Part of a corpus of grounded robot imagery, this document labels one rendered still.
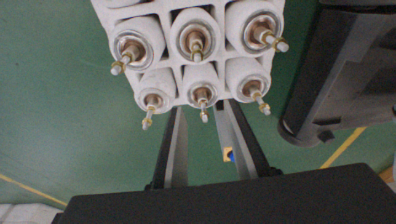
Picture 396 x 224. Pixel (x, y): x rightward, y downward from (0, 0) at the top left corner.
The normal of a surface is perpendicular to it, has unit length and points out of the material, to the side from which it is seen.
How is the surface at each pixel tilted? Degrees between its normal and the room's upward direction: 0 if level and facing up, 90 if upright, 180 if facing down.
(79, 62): 0
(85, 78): 0
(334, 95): 0
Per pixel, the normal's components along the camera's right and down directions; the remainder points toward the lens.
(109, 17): 0.04, 0.66
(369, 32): -0.67, 0.55
